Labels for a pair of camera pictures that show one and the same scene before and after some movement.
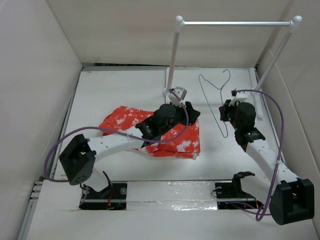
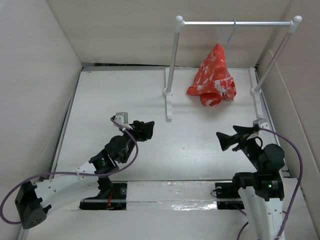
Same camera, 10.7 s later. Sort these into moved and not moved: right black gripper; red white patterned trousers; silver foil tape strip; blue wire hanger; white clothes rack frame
Moved: blue wire hanger; right black gripper; red white patterned trousers
Not moved: white clothes rack frame; silver foil tape strip
